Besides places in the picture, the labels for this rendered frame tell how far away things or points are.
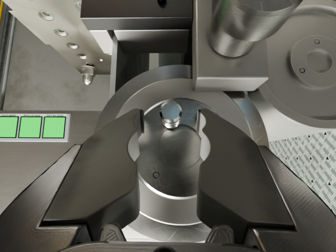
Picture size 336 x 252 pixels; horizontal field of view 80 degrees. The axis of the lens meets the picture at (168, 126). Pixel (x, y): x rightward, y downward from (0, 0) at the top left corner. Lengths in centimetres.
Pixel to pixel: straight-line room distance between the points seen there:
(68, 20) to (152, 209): 35
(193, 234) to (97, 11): 19
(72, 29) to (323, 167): 44
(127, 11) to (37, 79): 199
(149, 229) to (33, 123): 48
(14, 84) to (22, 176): 169
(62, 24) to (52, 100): 161
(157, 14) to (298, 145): 27
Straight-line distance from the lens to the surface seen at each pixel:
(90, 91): 189
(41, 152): 59
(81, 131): 55
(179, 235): 18
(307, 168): 34
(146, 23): 19
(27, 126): 61
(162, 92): 17
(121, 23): 19
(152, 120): 15
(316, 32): 24
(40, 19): 44
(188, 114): 15
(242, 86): 16
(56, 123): 57
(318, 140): 32
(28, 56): 229
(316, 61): 23
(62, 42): 49
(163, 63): 55
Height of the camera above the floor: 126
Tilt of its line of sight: 9 degrees down
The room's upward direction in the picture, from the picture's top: 179 degrees counter-clockwise
